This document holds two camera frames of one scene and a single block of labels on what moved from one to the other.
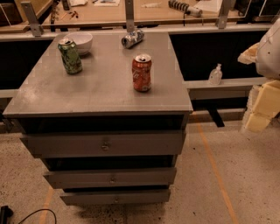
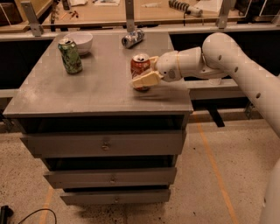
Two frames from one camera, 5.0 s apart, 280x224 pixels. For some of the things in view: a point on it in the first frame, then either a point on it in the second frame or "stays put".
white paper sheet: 209,5 stays put
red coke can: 141,73 stays put
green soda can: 70,56 stays put
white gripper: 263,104 -> 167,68
